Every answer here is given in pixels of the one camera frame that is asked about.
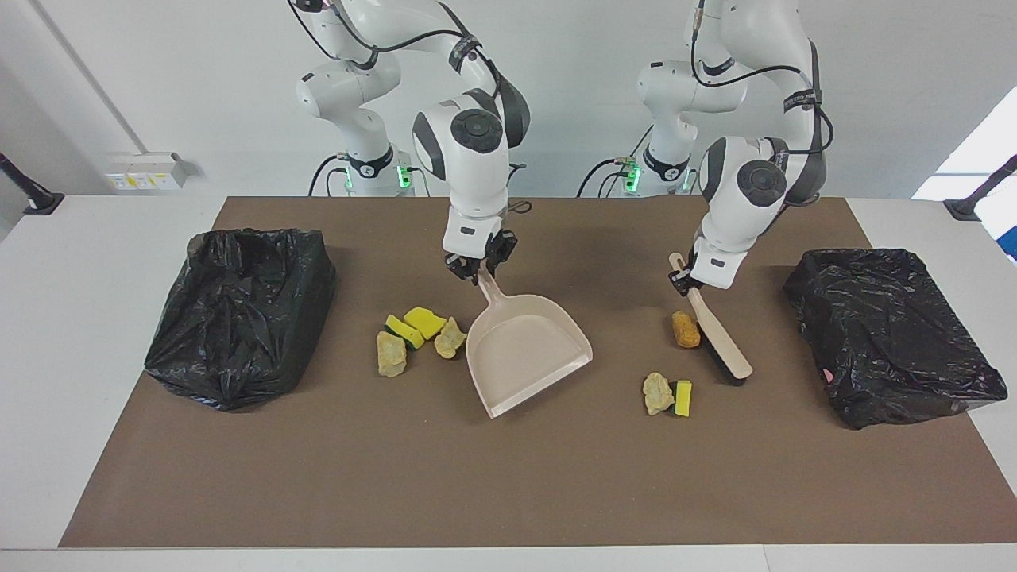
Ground black right base cable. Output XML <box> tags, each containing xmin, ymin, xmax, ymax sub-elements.
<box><xmin>308</xmin><ymin>153</ymin><xmax>350</xmax><ymax>197</ymax></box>

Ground beige plastic dustpan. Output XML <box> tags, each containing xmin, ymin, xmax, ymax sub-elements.
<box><xmin>465</xmin><ymin>266</ymin><xmax>594</xmax><ymax>419</ymax></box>

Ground black bagged bin pink patch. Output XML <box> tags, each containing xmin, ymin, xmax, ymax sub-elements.
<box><xmin>783</xmin><ymin>248</ymin><xmax>1008</xmax><ymax>431</ymax></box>

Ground yellow sponge green backing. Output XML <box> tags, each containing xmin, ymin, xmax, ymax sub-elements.
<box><xmin>385</xmin><ymin>314</ymin><xmax>425</xmax><ymax>350</ymax></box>

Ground black left base cable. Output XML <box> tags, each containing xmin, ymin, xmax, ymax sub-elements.
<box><xmin>576</xmin><ymin>157</ymin><xmax>630</xmax><ymax>198</ymax></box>

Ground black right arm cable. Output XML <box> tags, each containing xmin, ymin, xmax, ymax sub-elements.
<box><xmin>288</xmin><ymin>0</ymin><xmax>532</xmax><ymax>217</ymax></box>

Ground black bagged trash bin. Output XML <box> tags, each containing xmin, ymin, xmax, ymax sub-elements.
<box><xmin>144</xmin><ymin>228</ymin><xmax>337</xmax><ymax>412</ymax></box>

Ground brown bread-like lump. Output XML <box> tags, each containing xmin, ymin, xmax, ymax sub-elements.
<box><xmin>671</xmin><ymin>311</ymin><xmax>702</xmax><ymax>349</ymax></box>

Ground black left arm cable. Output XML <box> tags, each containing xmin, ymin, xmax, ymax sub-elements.
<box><xmin>688</xmin><ymin>0</ymin><xmax>835</xmax><ymax>207</ymax></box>

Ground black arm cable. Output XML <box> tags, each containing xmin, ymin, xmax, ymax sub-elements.
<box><xmin>288</xmin><ymin>0</ymin><xmax>532</xmax><ymax>217</ymax></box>
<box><xmin>688</xmin><ymin>0</ymin><xmax>835</xmax><ymax>207</ymax></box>

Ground black base cable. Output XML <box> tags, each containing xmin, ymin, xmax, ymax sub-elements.
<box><xmin>308</xmin><ymin>153</ymin><xmax>350</xmax><ymax>197</ymax></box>
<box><xmin>576</xmin><ymin>157</ymin><xmax>630</xmax><ymax>198</ymax></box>

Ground white wall outlet box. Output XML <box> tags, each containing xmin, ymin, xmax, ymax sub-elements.
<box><xmin>106</xmin><ymin>151</ymin><xmax>199</xmax><ymax>193</ymax></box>

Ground beige brush black bristles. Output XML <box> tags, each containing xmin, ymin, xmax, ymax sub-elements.
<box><xmin>668</xmin><ymin>252</ymin><xmax>753</xmax><ymax>386</ymax></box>

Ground brown table mat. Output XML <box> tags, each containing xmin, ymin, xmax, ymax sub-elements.
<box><xmin>60</xmin><ymin>196</ymin><xmax>1017</xmax><ymax>548</ymax></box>

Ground large yellow sponge piece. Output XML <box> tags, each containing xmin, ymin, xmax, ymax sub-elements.
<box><xmin>403</xmin><ymin>307</ymin><xmax>447</xmax><ymax>341</ymax></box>

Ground beige orange foam lump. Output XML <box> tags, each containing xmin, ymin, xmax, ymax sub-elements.
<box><xmin>643</xmin><ymin>372</ymin><xmax>675</xmax><ymax>416</ymax></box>

